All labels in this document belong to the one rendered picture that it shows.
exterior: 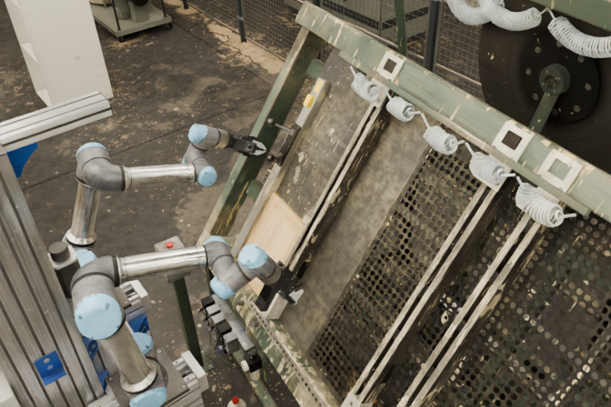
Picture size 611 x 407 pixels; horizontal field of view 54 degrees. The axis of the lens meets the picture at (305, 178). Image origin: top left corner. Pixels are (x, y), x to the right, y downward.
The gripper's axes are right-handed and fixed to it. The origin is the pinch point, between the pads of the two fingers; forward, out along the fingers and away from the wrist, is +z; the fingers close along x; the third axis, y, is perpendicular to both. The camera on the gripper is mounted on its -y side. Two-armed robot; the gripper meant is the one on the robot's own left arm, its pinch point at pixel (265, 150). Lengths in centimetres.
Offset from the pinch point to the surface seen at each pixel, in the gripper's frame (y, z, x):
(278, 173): -2.9, 8.5, 8.6
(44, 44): 357, 5, -43
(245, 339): -7, 9, 83
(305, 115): -11.9, 8.0, -18.7
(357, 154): -50, 6, -7
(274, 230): -7.0, 10.5, 33.1
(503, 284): -120, 6, 21
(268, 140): 17.7, 14.3, -5.0
